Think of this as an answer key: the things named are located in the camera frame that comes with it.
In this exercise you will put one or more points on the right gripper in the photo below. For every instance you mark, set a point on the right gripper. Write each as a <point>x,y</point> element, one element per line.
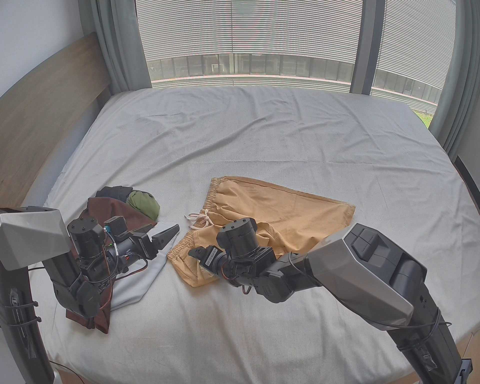
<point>213,260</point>

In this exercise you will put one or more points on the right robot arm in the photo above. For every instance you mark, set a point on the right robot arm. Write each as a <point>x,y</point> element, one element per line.
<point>367,273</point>

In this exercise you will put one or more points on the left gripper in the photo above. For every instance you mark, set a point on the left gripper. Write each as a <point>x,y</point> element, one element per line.
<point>144,247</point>

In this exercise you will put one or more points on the grey-green curtain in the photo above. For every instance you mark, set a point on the grey-green curtain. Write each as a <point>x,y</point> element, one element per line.
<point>461,75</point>
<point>120,45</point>

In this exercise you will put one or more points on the bed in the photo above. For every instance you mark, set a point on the bed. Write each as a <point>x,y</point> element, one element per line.
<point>300,131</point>

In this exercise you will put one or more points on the brown garment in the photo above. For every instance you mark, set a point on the brown garment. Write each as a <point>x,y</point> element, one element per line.
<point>112,208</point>

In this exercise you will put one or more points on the green garment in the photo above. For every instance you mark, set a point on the green garment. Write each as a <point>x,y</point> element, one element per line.
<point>144,204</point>

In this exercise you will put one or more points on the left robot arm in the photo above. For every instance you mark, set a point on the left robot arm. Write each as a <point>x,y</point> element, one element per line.
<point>33,236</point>

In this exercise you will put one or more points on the window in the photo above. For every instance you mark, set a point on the window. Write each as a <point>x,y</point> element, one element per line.
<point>262,37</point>

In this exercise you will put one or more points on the pale blue garment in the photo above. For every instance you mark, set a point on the pale blue garment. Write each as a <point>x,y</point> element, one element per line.
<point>135,281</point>

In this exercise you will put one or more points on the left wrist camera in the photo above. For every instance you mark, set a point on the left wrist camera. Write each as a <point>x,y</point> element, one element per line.
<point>116,225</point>

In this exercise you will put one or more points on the tan shorts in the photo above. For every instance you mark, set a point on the tan shorts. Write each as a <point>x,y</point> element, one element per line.
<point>300,217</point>

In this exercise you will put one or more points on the black garment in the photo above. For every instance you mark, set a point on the black garment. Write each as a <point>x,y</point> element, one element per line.
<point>112,193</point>

